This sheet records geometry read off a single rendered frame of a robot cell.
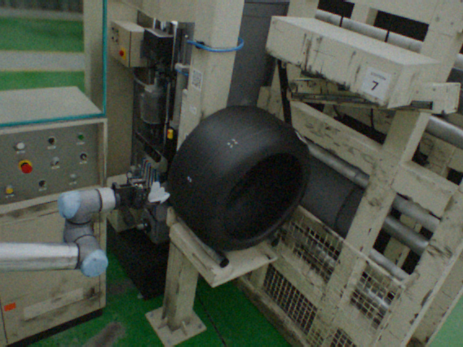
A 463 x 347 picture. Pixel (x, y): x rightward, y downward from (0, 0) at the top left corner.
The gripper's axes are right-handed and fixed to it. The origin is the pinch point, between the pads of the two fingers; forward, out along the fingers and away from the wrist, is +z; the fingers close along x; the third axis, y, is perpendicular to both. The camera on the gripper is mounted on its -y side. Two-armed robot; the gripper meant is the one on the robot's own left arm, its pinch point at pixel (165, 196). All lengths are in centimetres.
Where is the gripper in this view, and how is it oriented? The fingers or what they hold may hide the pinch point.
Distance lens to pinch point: 142.5
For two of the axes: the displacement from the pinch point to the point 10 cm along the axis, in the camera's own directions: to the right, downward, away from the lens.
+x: -5.9, -5.1, 6.3
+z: 7.6, -0.9, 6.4
